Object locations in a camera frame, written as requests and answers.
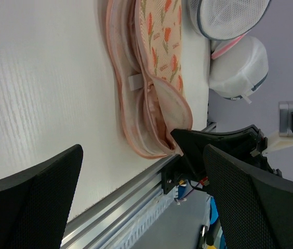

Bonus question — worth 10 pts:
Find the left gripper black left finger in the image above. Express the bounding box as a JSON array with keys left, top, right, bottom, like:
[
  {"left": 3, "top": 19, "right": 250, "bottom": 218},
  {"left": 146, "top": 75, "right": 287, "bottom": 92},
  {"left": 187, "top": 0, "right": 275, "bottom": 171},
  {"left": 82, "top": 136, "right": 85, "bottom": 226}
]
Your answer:
[{"left": 0, "top": 144, "right": 83, "bottom": 248}]

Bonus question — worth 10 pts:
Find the white mesh bag pink trim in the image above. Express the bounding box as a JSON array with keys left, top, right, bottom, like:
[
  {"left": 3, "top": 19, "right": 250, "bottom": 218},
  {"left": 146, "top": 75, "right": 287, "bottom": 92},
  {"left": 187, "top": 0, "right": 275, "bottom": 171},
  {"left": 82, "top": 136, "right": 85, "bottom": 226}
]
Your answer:
[{"left": 210, "top": 33, "right": 246, "bottom": 60}]

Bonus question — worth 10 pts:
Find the peach floral laundry bag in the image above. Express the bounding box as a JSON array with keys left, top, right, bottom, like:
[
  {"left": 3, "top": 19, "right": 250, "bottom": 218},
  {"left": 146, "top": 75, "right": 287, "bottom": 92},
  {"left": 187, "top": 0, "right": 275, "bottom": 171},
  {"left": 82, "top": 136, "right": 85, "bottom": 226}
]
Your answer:
[{"left": 106, "top": 1, "right": 193, "bottom": 159}]

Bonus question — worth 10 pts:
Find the aluminium mounting rail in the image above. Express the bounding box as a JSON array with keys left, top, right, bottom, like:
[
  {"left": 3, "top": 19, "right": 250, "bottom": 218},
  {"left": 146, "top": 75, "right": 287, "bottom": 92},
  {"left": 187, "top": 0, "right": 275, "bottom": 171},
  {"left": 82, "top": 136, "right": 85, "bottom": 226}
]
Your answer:
[{"left": 60, "top": 121, "right": 217, "bottom": 249}]

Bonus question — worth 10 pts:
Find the slotted white cable duct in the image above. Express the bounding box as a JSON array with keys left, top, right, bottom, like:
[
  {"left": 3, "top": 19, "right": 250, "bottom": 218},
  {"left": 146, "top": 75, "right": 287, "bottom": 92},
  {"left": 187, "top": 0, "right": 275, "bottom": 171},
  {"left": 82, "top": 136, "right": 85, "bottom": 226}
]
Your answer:
[{"left": 106, "top": 188, "right": 178, "bottom": 249}]

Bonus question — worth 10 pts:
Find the white mesh bag blue strap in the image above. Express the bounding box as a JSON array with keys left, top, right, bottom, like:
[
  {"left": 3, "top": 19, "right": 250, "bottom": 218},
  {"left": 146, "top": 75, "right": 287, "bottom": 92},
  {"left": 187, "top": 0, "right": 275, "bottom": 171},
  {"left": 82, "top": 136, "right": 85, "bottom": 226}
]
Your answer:
[{"left": 208, "top": 35, "right": 270, "bottom": 105}]

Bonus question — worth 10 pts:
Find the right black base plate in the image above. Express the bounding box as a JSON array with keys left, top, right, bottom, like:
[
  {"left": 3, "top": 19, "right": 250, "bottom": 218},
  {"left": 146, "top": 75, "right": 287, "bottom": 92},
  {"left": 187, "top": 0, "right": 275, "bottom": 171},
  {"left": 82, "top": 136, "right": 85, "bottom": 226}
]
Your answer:
[{"left": 161, "top": 155, "right": 188, "bottom": 195}]

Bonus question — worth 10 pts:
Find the white mesh bag blue zipper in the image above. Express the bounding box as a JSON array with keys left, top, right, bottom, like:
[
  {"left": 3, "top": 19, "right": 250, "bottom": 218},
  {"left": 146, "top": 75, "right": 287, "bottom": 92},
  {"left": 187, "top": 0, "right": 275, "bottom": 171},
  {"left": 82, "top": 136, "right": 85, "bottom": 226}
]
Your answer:
[{"left": 187, "top": 0, "right": 271, "bottom": 41}]

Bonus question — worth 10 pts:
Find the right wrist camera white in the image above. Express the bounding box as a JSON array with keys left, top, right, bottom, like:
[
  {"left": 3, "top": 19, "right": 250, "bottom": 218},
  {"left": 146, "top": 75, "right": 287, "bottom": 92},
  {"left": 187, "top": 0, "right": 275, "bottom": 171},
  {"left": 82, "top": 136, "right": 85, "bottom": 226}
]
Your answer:
[{"left": 262, "top": 101, "right": 293, "bottom": 154}]

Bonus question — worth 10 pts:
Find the pink satin lace bra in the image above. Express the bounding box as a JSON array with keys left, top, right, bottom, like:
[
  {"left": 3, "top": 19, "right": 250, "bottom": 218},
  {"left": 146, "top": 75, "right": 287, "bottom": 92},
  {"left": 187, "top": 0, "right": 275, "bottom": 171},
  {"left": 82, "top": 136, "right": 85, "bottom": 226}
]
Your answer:
[{"left": 128, "top": 74, "right": 175, "bottom": 155}]

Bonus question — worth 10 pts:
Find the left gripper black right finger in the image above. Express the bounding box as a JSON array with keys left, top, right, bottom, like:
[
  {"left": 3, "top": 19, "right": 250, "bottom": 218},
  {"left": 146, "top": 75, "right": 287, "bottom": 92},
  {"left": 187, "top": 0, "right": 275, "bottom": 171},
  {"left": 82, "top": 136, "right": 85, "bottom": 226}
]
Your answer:
[{"left": 203, "top": 145, "right": 293, "bottom": 248}]

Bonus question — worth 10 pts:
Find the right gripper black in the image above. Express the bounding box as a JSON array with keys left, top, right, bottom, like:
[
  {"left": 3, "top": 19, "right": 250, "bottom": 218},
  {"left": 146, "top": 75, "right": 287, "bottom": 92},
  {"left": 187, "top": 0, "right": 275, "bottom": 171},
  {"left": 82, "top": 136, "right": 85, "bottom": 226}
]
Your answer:
[{"left": 171, "top": 125, "right": 282, "bottom": 182}]

